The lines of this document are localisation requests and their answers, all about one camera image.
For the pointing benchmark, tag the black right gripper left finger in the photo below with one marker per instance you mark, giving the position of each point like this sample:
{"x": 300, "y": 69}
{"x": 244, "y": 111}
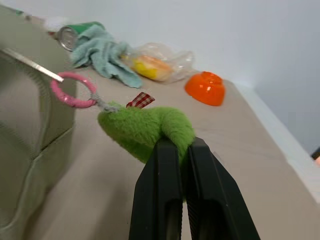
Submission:
{"x": 157, "y": 190}

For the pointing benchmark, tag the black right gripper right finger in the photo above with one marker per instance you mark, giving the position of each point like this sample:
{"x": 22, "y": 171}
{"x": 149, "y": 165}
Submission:
{"x": 215, "y": 200}

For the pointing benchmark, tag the beige fabric bag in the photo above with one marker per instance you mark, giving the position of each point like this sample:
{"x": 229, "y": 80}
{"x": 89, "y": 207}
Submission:
{"x": 22, "y": 120}

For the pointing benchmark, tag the orange plastic bowl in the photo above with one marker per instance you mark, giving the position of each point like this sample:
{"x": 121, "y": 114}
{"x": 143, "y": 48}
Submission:
{"x": 205, "y": 90}

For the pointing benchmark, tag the yellow orange bread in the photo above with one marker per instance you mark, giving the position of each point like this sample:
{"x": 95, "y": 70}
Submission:
{"x": 150, "y": 66}

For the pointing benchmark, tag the clear plastic bag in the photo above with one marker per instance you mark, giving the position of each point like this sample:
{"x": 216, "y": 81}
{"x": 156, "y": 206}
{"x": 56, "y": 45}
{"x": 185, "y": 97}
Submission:
{"x": 177, "y": 62}

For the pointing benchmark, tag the teal terry cloth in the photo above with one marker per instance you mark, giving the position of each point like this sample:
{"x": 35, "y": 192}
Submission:
{"x": 100, "y": 52}

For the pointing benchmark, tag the green can with silver end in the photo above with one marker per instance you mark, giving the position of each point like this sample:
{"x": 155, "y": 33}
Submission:
{"x": 67, "y": 37}

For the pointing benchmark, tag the white fluffy ball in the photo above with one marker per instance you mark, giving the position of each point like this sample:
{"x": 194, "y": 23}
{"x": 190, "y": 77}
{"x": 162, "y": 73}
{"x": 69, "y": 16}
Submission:
{"x": 53, "y": 26}

